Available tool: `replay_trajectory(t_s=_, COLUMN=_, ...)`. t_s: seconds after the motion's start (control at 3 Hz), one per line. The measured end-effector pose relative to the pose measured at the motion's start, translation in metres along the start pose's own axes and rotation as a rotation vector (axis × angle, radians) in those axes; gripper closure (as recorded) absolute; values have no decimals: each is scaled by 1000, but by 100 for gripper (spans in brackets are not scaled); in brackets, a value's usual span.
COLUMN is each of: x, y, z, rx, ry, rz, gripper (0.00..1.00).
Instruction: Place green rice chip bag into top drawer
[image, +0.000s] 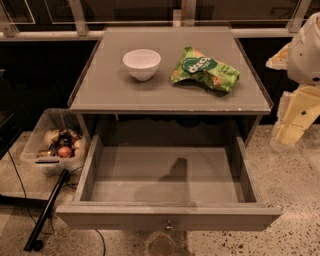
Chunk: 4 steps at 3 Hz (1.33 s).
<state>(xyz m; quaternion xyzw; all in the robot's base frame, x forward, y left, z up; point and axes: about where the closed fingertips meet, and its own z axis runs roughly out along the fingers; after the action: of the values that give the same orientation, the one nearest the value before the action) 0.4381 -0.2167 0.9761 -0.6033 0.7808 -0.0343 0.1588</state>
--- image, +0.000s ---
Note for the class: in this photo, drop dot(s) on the metal drawer knob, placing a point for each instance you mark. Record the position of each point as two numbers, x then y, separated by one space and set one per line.
169 227

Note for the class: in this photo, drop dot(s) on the white ceramic bowl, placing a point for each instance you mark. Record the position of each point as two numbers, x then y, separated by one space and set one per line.
142 64

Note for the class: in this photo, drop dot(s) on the metal window railing frame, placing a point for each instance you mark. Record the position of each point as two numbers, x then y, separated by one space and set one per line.
56 20

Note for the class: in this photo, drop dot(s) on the green rice chip bag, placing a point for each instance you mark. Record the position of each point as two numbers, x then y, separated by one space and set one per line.
216 75

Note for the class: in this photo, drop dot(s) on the clear plastic storage bin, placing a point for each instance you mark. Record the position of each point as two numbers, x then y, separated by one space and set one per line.
55 128

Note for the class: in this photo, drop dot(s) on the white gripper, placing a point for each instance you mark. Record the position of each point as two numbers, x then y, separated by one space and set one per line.
305 58

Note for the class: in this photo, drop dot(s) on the red apple in bin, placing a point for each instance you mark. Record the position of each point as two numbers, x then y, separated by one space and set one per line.
64 152

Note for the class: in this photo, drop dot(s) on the open grey top drawer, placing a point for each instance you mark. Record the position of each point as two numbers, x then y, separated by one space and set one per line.
141 187

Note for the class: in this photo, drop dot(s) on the black pole on floor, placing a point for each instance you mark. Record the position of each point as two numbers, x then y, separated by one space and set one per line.
33 238

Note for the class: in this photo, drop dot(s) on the grey drawer cabinet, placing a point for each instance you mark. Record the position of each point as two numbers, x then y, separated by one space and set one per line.
105 85

